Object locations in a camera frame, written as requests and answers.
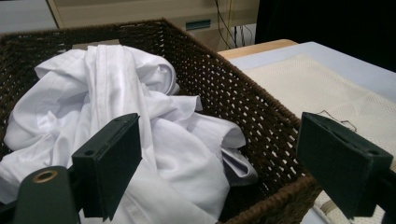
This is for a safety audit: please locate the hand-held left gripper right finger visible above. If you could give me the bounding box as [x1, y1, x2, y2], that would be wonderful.
[295, 111, 394, 220]

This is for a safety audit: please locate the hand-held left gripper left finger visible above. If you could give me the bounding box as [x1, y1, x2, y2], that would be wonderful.
[71, 112, 143, 221]

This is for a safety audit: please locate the white shirt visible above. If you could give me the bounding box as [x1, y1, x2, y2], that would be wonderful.
[0, 44, 260, 224]

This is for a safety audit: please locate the cream mesh laundry bag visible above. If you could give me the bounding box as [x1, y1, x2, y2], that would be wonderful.
[242, 53, 396, 224]

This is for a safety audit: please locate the brown woven basket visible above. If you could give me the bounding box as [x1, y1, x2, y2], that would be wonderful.
[0, 18, 323, 224]

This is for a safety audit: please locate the dark curtain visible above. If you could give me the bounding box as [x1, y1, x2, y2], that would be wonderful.
[255, 0, 396, 73]

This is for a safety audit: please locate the white cabinet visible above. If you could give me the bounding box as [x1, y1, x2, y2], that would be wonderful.
[0, 0, 59, 35]

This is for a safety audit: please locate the bundle of hanging cables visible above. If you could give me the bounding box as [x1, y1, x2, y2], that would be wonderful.
[214, 0, 257, 50]

